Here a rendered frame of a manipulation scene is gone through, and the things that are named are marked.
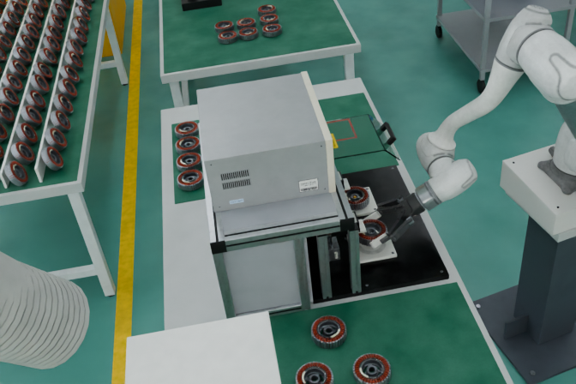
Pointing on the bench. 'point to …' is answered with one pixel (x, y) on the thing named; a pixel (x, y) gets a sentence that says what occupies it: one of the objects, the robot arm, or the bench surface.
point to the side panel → (264, 279)
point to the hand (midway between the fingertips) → (371, 231)
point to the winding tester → (265, 142)
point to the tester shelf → (277, 219)
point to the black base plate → (401, 272)
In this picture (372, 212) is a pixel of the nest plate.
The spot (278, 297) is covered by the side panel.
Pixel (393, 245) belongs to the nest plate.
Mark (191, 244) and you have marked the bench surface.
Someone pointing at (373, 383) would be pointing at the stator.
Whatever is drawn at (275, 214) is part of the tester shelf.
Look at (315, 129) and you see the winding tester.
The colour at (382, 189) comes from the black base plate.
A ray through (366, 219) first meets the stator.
